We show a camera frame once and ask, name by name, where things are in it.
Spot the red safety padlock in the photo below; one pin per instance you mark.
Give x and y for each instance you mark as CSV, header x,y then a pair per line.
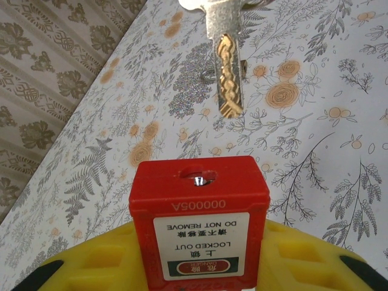
x,y
197,194

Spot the silver key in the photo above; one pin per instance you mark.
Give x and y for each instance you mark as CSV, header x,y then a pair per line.
x,y
224,24

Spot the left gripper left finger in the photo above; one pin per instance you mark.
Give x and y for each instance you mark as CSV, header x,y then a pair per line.
x,y
100,266

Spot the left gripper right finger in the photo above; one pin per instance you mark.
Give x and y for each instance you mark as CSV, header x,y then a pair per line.
x,y
303,266

